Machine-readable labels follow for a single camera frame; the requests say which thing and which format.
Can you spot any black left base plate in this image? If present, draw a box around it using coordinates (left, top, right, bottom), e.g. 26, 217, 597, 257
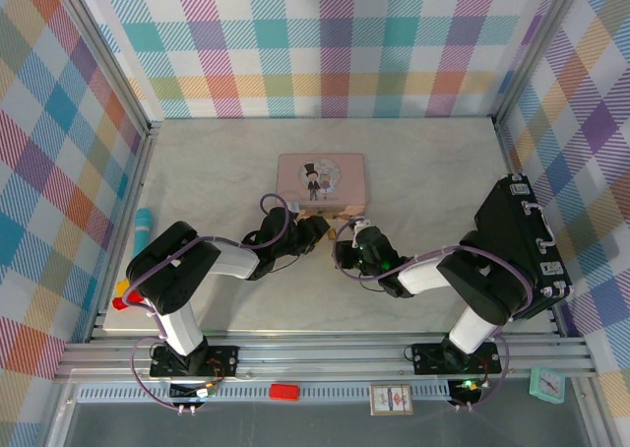
150, 346, 241, 379

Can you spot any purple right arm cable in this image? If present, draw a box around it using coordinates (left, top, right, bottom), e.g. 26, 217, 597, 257
332, 237, 536, 412

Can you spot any black hard case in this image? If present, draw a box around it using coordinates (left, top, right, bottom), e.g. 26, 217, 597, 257
474, 172, 575, 320

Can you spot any grey slotted cable duct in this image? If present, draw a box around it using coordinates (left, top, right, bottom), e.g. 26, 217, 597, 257
77, 385, 452, 403

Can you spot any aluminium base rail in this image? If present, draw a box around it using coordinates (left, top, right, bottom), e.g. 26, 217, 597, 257
56, 336, 598, 384

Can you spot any black controller board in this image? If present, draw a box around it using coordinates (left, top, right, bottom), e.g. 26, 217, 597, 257
169, 381, 219, 400
450, 378, 484, 403

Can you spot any teal alarm clock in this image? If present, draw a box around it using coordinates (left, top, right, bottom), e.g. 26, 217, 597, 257
529, 366, 565, 405

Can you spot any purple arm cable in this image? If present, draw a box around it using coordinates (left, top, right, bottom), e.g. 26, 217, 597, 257
332, 237, 536, 412
125, 193, 302, 413

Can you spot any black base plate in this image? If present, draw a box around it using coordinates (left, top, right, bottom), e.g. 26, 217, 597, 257
150, 346, 241, 379
411, 342, 502, 375

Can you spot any red toy block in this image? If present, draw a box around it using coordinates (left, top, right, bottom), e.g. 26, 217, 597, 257
112, 291, 147, 312

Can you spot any teal toy microphone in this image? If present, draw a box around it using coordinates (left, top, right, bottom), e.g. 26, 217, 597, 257
133, 208, 153, 260

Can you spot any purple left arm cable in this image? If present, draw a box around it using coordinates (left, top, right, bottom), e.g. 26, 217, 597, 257
125, 193, 302, 413

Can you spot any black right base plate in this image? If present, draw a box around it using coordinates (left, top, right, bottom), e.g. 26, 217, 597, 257
411, 342, 502, 375

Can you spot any playing card box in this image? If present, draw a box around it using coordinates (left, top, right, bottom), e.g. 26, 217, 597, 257
369, 383, 413, 416

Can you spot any aluminium corner post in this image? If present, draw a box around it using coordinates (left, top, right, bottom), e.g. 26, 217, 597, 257
46, 0, 161, 136
491, 0, 592, 128

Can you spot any pink tin box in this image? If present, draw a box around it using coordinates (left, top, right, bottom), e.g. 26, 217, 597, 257
276, 152, 368, 222

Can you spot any red plastic block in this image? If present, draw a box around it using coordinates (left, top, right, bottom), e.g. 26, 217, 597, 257
269, 382, 300, 402

